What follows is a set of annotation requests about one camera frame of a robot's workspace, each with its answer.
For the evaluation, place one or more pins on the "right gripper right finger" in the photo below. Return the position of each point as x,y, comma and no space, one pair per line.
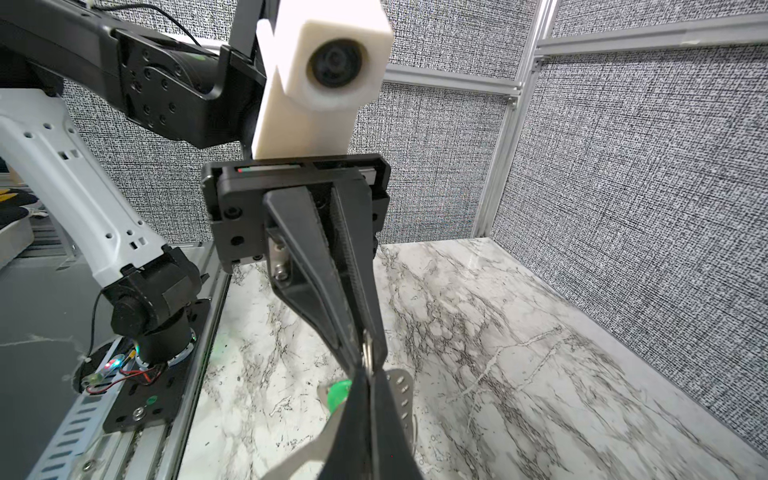
393,430

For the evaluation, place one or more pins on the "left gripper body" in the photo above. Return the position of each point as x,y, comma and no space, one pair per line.
234,191

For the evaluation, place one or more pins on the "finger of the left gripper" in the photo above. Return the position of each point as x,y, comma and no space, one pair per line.
313,288
354,251

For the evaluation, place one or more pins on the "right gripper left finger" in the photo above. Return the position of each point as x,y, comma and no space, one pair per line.
349,456

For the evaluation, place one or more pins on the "green key tag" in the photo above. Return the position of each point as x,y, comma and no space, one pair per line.
337,394

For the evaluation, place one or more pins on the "silver perforated metal key holder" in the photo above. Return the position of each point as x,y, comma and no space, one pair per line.
316,450

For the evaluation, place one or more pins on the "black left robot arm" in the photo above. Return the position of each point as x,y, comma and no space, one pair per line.
135,139

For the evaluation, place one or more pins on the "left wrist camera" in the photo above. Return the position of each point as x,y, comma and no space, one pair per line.
324,61

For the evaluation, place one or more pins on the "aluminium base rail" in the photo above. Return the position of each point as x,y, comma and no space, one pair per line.
146,430

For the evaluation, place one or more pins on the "grey slotted cable duct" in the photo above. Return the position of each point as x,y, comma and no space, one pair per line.
81,426

